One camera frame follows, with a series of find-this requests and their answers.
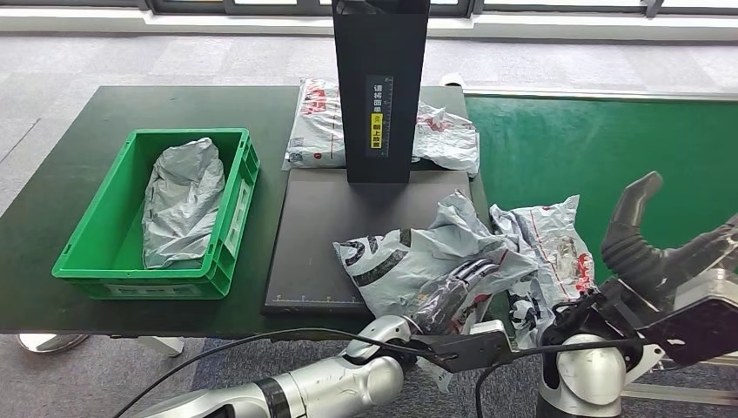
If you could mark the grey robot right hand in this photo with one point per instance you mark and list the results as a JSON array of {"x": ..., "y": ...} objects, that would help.
[{"x": 634, "y": 254}]

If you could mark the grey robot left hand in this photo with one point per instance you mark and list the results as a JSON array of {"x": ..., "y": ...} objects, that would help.
[{"x": 441, "y": 303}]

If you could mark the white parcel red print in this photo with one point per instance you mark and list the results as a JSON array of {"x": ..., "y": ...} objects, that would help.
[
  {"x": 403, "y": 259},
  {"x": 447, "y": 144},
  {"x": 317, "y": 132}
]

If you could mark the large white parcel black letters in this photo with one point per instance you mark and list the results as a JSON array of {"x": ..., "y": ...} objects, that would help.
[{"x": 548, "y": 242}]

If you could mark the small grey-white parcel bag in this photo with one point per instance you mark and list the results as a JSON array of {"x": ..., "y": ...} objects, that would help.
[{"x": 181, "y": 202}]

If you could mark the green conveyor belt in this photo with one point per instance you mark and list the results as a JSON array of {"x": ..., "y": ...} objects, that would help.
[{"x": 576, "y": 144}]

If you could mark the black inbound scanner machine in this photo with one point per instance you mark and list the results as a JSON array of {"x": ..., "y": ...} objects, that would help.
[{"x": 323, "y": 231}]

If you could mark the crumpled white parcel red print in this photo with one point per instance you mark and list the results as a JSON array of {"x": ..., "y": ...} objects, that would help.
[{"x": 447, "y": 144}]

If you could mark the flat white parcel red print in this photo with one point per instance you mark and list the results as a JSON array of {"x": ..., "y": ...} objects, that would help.
[{"x": 317, "y": 132}]

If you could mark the white table leg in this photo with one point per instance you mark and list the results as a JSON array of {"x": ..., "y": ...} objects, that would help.
[{"x": 164, "y": 346}]

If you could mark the green plastic crate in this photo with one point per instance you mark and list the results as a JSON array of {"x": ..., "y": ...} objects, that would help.
[{"x": 115, "y": 231}]

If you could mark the dark green table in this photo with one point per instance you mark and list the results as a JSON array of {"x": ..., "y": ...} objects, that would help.
[{"x": 173, "y": 104}]

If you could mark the silver round table foot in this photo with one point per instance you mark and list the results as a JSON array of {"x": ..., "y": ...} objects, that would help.
[{"x": 49, "y": 344}]

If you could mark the white window sill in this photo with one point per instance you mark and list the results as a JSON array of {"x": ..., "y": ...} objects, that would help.
[{"x": 86, "y": 20}]

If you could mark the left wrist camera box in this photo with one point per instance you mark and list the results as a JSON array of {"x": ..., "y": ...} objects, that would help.
[{"x": 473, "y": 349}]

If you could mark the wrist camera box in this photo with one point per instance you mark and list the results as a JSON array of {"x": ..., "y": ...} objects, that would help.
[
  {"x": 473, "y": 349},
  {"x": 697, "y": 329}
]

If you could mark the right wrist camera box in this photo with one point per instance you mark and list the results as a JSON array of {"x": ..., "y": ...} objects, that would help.
[{"x": 697, "y": 329}]

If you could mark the window frame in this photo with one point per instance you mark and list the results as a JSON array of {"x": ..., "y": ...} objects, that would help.
[{"x": 190, "y": 6}]

